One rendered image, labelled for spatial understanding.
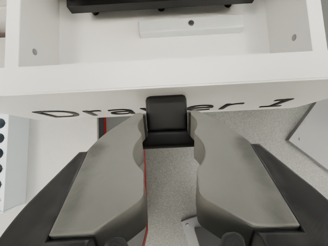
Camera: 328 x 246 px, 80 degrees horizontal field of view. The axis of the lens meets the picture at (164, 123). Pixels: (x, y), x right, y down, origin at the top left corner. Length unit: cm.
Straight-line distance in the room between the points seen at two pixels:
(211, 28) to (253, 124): 94
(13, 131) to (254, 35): 31
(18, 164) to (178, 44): 26
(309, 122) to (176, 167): 71
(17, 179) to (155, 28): 26
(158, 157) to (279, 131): 65
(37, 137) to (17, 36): 17
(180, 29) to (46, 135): 23
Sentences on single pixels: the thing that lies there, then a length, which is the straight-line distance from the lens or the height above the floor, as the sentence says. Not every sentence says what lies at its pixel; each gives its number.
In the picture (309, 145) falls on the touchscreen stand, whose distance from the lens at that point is 123.
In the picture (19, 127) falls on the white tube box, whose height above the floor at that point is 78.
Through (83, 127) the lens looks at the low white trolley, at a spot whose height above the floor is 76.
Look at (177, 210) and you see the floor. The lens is 110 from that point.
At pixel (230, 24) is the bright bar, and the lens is 24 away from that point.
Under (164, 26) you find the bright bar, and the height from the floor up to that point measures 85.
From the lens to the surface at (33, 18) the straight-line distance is 23.
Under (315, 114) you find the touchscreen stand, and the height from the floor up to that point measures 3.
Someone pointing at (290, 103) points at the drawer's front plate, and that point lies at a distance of 23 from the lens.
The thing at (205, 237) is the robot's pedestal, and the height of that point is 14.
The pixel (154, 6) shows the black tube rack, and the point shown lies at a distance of 22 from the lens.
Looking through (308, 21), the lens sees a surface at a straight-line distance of 21.
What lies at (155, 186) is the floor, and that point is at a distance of 107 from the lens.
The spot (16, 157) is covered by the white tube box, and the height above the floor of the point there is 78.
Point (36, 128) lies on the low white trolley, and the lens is 34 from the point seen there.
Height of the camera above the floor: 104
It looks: 84 degrees down
